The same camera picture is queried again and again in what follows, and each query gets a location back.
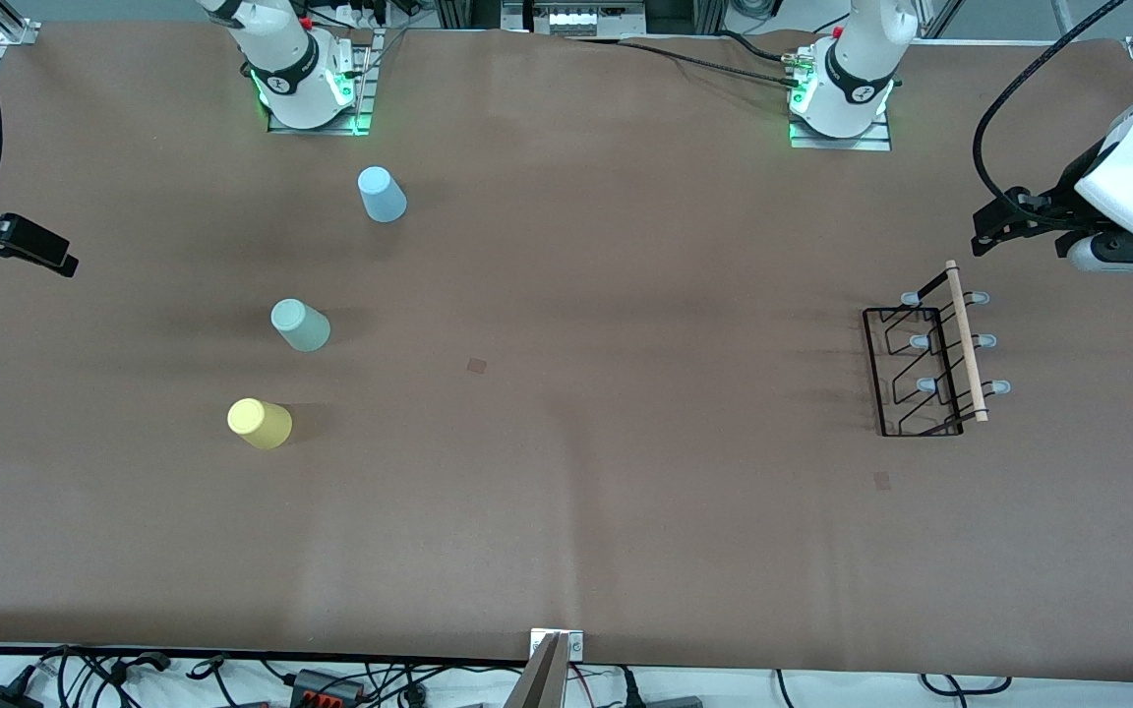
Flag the black wire cup holder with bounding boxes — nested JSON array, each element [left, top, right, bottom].
[[862, 260, 1012, 439]]

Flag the pale green cup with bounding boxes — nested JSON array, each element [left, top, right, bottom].
[[270, 298, 332, 353]]

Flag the yellow cup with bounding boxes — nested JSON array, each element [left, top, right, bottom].
[[226, 397, 294, 451]]

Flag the light blue cup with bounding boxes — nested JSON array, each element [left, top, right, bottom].
[[357, 165, 408, 224]]

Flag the brown table mat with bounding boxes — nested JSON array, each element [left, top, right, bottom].
[[0, 22, 1133, 684]]

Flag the box with white sockets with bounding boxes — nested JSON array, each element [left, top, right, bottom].
[[503, 0, 646, 38]]

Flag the black connector orange levers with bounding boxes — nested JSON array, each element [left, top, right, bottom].
[[289, 669, 368, 705]]

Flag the aluminium arm base plate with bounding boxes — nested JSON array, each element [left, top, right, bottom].
[[788, 106, 893, 152], [267, 28, 378, 137]]

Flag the black base cable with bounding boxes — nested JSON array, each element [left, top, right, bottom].
[[566, 32, 808, 91]]

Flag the black cable tangle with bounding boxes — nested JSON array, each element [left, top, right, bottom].
[[0, 644, 518, 708]]

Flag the black looped cable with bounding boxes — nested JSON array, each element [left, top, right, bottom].
[[919, 673, 1016, 697]]

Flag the small metal bracket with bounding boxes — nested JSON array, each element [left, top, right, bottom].
[[530, 628, 586, 661]]

